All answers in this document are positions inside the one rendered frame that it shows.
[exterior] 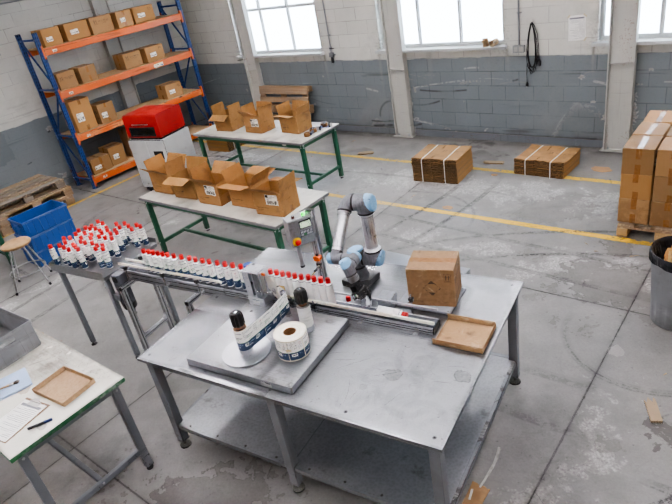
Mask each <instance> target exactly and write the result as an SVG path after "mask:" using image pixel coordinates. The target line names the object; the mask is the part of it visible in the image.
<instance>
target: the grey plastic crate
mask: <svg viewBox="0 0 672 504"><path fill-rule="evenodd" d="M40 345H41V341H40V339H39V338H38V336H37V334H36V332H35V330H34V328H33V326H32V322H31V320H30V319H28V318H26V317H23V316H21V315H18V314H16V313H13V312H11V311H9V310H6V309H4V308H2V307H0V371H2V370H3V369H5V368H6V367H8V366H9V365H11V364H12V363H14V362H16V361H17V360H19V359H20V358H22V357H23V356H25V355H26V354H28V353H29V352H31V351H32V350H34V349H36V348H37V347H39V346H40Z"/></svg>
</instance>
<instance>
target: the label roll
mask: <svg viewBox="0 0 672 504"><path fill-rule="evenodd" d="M273 338H274V341H275V345H276V348H277V352H278V356H279V358H280V359H282V360H283V361H287V362H293V361H298V360H301V359H303V358H304V357H306V356H307V355H308V354H309V352H310V350H311V346H310V342H309V337H308V333H307V329H306V326H305V324H303V323H302V322H298V321H291V322H286V323H283V324H281V325H280V326H278V327H277V328H276V329H275V330H274V332H273Z"/></svg>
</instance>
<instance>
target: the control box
mask: <svg viewBox="0 0 672 504"><path fill-rule="evenodd" d="M301 212H304V214H305V210H304V211H301ZM301 212H298V213H295V214H293V215H290V216H287V217H284V218H282V219H283V224H284V228H285V232H286V236H287V241H288V244H289V245H290V246H291V247H292V248H295V247H298V246H297V245H296V244H295V242H296V241H297V240H300V241H301V245H304V244H306V243H309V242H312V241H315V240H316V238H315V233H311V234H308V235H305V236H303V237H301V234H300V231H303V230H306V229H309V228H311V227H312V228H313V223H312V218H311V215H309V214H305V216H301ZM291 216H294V218H295V219H294V220H291ZM307 218H310V220H311V225H312V226H309V227H306V228H303V229H300V227H299V223H298V222H299V221H302V220H305V219H307ZM313 232H314V228H313ZM301 245H299V246H301Z"/></svg>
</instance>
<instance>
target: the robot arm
mask: <svg viewBox="0 0 672 504"><path fill-rule="evenodd" d="M376 209H377V200H376V197H375V196H374V195H373V194H371V193H350V194H347V195H346V196H344V197H343V199H342V200H341V201H340V203H339V205H338V208H337V213H338V216H337V222H336V228H335V233H334V239H333V244H332V250H331V252H330V253H328V254H327V256H326V261H327V263H328V264H333V265H340V267H341V269H342V271H343V273H344V274H345V276H346V278H347V280H348V282H349V283H350V285H349V287H350V289H351V291H352V293H351V295H352V297H353V295H354V296H355V299H354V297H353V299H354V301H355V300H356V299H357V300H358V299H360V300H361V306H362V307H363V306H365V305H366V306H367V307H369V308H371V305H372V298H371V293H370V292H369V290H368V289H367V288H366V287H365V286H363V285H369V284H371V283H370V280H367V279H368V278H369V277H370V272H369V270H368V268H367V267H366V266H375V267H376V266H382V265H383V263H384V260H385V251H384V250H383V249H382V250H381V246H380V245H379V244H378V240H377V234H376V229H375V223H374V217H373V214H374V213H375V210H376ZM352 211H357V214H358V216H360V218H361V223H362V229H363V234H364V240H365V245H366V247H365V248H364V249H363V247H362V246H361V245H355V246H352V247H350V248H349V249H348V250H347V254H345V253H343V248H344V243H345V237H346V231H347V226H348V220H349V216H350V215H351V212H352Z"/></svg>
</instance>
